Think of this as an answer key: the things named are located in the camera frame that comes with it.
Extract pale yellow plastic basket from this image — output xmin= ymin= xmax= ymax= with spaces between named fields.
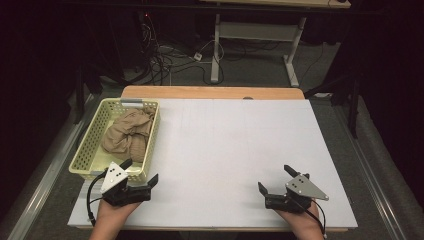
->
xmin=68 ymin=97 xmax=161 ymax=183

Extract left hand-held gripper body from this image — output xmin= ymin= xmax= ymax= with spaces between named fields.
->
xmin=99 ymin=162 xmax=153 ymax=207

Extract black metal stand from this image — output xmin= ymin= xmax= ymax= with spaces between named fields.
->
xmin=73 ymin=64 xmax=105 ymax=125
xmin=304 ymin=71 xmax=362 ymax=140

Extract tan shorts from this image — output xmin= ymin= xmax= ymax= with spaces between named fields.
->
xmin=100 ymin=106 xmax=157 ymax=164

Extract metal floor rail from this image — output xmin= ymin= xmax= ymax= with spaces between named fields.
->
xmin=333 ymin=106 xmax=407 ymax=240
xmin=6 ymin=94 xmax=95 ymax=240

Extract tangle of black floor cables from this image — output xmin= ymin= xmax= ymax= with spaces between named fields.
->
xmin=133 ymin=13 xmax=225 ymax=86

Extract wooden table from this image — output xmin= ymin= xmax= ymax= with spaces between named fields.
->
xmin=75 ymin=85 xmax=349 ymax=233

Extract person's left hand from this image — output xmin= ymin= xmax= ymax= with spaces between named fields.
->
xmin=96 ymin=199 xmax=143 ymax=224

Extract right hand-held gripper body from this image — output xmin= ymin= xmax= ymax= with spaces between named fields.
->
xmin=264 ymin=173 xmax=330 ymax=215

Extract person's right hand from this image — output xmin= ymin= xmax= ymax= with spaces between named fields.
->
xmin=275 ymin=201 xmax=323 ymax=232

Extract white frame desk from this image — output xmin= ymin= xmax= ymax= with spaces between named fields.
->
xmin=199 ymin=0 xmax=352 ymax=88

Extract white board sheet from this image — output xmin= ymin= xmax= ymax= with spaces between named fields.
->
xmin=67 ymin=98 xmax=359 ymax=230

